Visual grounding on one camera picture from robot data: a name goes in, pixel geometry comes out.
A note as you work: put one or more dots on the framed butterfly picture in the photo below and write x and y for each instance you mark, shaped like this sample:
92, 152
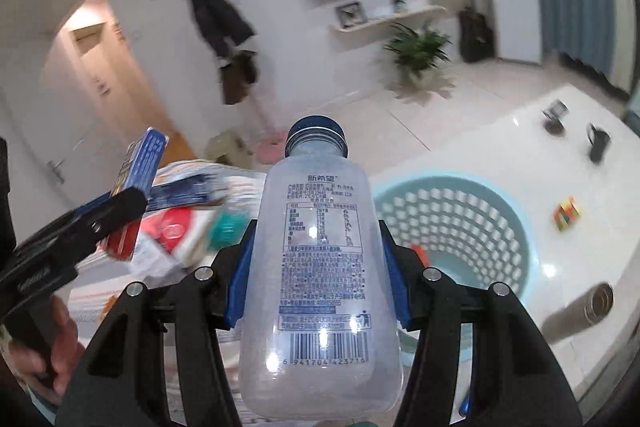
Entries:
350, 15

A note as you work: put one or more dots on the phone stand on coaster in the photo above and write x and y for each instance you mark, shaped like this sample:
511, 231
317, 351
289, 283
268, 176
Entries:
553, 116

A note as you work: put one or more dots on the teal packaged cloth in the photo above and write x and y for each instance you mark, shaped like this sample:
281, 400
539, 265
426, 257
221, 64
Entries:
227, 229

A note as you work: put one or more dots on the blue white carton box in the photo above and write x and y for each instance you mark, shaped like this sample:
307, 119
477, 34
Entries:
132, 190

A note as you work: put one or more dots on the pink coat rack stand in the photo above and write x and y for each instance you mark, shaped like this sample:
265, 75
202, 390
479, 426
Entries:
270, 149

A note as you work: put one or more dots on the green potted plant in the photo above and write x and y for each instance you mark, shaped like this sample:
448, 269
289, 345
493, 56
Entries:
417, 54

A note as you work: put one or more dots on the steel thermos flask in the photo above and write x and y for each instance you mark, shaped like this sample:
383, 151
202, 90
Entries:
582, 313

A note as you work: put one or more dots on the red white paper cup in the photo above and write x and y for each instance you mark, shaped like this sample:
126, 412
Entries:
178, 230

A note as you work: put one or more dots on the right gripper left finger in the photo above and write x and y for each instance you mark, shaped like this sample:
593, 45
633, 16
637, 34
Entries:
200, 331

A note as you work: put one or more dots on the white interior door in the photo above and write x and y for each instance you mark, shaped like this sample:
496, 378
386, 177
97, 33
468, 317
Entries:
70, 156

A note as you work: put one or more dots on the black mug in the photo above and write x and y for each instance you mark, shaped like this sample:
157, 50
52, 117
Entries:
599, 141

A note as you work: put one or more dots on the black hanging coat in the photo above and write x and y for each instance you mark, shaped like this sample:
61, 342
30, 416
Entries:
219, 24

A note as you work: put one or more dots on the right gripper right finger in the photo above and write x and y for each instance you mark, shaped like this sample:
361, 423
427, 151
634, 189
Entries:
515, 380

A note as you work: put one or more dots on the beige small stool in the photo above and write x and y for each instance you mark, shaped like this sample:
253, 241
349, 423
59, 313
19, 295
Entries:
228, 148

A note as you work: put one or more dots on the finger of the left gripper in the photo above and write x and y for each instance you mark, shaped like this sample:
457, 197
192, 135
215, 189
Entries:
47, 260

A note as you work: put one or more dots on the colourful puzzle cube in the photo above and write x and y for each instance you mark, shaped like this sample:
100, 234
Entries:
566, 214

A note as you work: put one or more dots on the brown hanging handbag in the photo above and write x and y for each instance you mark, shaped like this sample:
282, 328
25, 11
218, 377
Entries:
237, 77

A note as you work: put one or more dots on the person's left hand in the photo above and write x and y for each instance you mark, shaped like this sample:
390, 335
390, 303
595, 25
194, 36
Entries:
49, 375

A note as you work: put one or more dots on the translucent plastic milk bottle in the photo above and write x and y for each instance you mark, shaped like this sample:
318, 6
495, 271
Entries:
319, 330

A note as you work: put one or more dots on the black acoustic guitar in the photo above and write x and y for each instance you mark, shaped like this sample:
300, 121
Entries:
477, 40

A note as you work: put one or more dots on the white curved wall shelf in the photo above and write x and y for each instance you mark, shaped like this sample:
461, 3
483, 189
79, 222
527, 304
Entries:
429, 11

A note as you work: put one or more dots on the light blue laundry basket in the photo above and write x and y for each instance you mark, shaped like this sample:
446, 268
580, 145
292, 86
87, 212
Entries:
468, 228

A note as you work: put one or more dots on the heart pattern plastic bag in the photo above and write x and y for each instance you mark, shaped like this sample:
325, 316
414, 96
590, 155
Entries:
155, 266

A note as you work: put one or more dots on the blue silver snack bag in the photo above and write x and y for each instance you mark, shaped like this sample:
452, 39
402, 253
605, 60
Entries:
196, 190

